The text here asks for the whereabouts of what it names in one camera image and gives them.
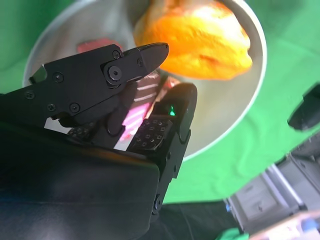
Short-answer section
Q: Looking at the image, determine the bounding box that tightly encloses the orange donut bread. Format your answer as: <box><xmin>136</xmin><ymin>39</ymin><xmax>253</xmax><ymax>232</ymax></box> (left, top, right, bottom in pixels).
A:
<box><xmin>133</xmin><ymin>0</ymin><xmax>252</xmax><ymax>81</ymax></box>

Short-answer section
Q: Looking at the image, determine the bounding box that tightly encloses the green tablecloth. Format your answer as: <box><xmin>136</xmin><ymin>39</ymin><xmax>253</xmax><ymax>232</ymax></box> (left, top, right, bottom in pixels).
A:
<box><xmin>0</xmin><ymin>0</ymin><xmax>320</xmax><ymax>240</ymax></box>

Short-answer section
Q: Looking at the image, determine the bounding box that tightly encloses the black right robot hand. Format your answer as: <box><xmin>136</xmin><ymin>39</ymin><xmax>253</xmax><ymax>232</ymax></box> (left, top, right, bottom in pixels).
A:
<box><xmin>0</xmin><ymin>42</ymin><xmax>198</xmax><ymax>240</ymax></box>

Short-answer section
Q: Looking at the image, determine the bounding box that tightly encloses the grey round bowl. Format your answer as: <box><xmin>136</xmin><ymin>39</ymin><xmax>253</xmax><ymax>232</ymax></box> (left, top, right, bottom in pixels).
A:
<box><xmin>22</xmin><ymin>0</ymin><xmax>267</xmax><ymax>162</ymax></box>

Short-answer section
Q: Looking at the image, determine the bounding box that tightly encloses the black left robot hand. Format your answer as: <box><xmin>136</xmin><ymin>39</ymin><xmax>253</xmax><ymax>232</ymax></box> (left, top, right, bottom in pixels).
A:
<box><xmin>287</xmin><ymin>83</ymin><xmax>320</xmax><ymax>132</ymax></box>

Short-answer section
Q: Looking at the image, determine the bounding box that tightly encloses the pink brown striped cake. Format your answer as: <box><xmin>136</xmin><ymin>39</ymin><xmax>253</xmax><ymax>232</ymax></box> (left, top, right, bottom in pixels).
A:
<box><xmin>119</xmin><ymin>71</ymin><xmax>162</xmax><ymax>143</ymax></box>

